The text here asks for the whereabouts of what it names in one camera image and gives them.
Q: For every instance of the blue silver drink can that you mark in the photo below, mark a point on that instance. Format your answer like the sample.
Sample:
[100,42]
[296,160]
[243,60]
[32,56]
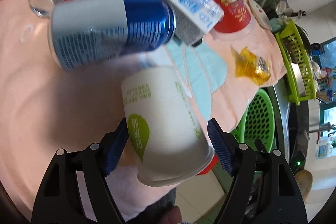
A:
[83,32]

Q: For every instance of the lime green dish rack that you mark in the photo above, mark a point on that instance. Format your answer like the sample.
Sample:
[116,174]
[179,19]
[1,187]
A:
[301,86]

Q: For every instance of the pink teal towel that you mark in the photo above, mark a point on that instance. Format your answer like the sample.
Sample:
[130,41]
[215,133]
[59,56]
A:
[44,108]

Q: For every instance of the white green paper cup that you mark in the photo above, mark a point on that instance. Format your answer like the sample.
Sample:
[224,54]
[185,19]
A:
[164,131]

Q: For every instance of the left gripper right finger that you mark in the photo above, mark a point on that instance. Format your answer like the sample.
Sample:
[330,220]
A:
[263,189]

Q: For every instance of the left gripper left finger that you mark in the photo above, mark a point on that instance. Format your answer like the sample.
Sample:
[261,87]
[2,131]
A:
[74,187]

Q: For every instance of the yellow plastic wrapper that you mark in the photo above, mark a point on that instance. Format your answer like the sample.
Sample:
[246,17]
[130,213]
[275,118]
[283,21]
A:
[251,66]

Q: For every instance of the white ceramic plate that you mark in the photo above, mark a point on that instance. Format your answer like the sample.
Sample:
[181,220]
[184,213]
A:
[260,15]

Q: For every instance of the green plastic basket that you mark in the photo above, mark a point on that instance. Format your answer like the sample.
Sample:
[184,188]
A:
[257,122]

